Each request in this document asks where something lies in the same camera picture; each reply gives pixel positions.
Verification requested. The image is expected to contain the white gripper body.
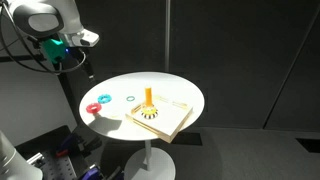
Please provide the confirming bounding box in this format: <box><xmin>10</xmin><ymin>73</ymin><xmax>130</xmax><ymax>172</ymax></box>
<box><xmin>61</xmin><ymin>28</ymin><xmax>101</xmax><ymax>48</ymax></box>

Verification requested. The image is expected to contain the orange peg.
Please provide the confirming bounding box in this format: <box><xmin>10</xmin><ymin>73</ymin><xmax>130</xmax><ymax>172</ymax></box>
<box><xmin>143</xmin><ymin>85</ymin><xmax>154</xmax><ymax>109</ymax></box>

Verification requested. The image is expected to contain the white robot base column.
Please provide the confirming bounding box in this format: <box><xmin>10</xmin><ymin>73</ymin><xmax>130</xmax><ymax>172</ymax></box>
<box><xmin>0</xmin><ymin>129</ymin><xmax>44</xmax><ymax>180</ymax></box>

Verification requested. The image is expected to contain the blue clamp with red part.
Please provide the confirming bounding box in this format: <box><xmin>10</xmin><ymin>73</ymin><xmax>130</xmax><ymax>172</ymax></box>
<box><xmin>55</xmin><ymin>132</ymin><xmax>86</xmax><ymax>158</ymax></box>

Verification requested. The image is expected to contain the grey vertical pole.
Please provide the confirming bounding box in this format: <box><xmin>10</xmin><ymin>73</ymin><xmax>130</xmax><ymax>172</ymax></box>
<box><xmin>164</xmin><ymin>0</ymin><xmax>172</xmax><ymax>73</ymax></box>

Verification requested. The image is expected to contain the wooden tray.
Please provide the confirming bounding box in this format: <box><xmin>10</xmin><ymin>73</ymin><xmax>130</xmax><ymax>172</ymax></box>
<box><xmin>125</xmin><ymin>94</ymin><xmax>195</xmax><ymax>144</ymax></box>

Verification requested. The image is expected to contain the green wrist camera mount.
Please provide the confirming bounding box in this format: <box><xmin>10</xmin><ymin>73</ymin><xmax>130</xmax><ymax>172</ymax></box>
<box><xmin>41</xmin><ymin>37</ymin><xmax>68</xmax><ymax>65</ymax></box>

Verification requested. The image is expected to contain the blue gear ring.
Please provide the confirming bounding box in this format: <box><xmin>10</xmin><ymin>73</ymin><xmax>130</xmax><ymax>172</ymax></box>
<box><xmin>97</xmin><ymin>94</ymin><xmax>113</xmax><ymax>104</ymax></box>

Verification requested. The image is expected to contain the red gear ring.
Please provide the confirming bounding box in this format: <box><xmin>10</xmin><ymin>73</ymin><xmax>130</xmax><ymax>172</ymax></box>
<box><xmin>85</xmin><ymin>102</ymin><xmax>103</xmax><ymax>114</ymax></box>

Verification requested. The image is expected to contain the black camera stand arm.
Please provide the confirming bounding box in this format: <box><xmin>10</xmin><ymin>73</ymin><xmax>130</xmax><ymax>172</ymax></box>
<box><xmin>0</xmin><ymin>54</ymin><xmax>47</xmax><ymax>63</ymax></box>

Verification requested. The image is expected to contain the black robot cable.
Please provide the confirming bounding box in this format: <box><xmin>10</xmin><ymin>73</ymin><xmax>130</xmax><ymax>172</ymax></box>
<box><xmin>0</xmin><ymin>5</ymin><xmax>87</xmax><ymax>75</ymax></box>

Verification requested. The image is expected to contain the white table pedestal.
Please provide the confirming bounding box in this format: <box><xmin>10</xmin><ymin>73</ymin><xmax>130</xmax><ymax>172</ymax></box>
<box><xmin>123</xmin><ymin>139</ymin><xmax>177</xmax><ymax>180</ymax></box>

